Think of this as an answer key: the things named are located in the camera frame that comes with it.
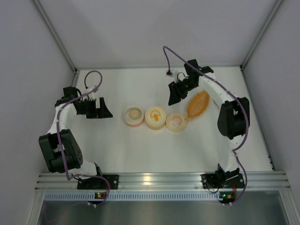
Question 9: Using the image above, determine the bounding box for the cream lid with pink handle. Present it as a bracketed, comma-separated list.
[165, 112, 187, 133]

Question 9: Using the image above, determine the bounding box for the cream lid with orange handle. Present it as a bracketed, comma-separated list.
[145, 106, 166, 123]

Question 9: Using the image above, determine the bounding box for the white steamed bun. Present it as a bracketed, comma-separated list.
[129, 108, 140, 120]

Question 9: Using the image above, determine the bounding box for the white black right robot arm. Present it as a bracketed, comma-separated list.
[168, 59, 250, 187]

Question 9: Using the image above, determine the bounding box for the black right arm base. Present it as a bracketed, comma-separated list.
[201, 173, 245, 190]

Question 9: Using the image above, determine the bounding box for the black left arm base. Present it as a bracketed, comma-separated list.
[77, 174, 119, 190]

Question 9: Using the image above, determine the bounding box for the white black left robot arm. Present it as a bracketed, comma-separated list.
[38, 87, 113, 177]

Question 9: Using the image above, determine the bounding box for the fish-shaped woven bamboo tray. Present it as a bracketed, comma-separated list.
[185, 90, 210, 121]

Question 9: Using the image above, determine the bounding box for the pink-based bowl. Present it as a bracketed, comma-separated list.
[123, 105, 144, 128]

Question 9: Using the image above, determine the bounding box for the orange-based bowl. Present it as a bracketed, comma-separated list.
[146, 121, 165, 130]

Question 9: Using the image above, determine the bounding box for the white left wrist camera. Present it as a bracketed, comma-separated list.
[84, 86, 98, 100]

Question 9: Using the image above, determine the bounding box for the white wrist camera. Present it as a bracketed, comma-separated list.
[166, 69, 179, 80]
[84, 86, 98, 100]

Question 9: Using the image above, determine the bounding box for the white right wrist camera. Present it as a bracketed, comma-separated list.
[166, 69, 179, 80]

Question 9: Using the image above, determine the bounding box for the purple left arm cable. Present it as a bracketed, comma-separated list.
[56, 70, 110, 207]

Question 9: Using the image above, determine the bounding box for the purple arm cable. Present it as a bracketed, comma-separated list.
[56, 70, 110, 207]
[162, 45, 249, 207]

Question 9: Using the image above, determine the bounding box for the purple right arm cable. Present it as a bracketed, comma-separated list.
[162, 45, 249, 207]

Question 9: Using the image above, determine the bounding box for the slotted grey cable duct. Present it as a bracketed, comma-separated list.
[43, 191, 282, 202]

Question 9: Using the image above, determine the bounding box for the left aluminium frame post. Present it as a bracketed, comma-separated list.
[31, 0, 77, 74]

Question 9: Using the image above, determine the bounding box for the aluminium frame post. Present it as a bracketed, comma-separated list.
[31, 0, 77, 74]
[240, 0, 285, 70]

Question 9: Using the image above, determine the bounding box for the aluminium mounting rail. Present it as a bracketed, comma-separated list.
[35, 171, 291, 191]

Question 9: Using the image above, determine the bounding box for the right aluminium frame post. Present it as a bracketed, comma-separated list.
[240, 0, 285, 70]

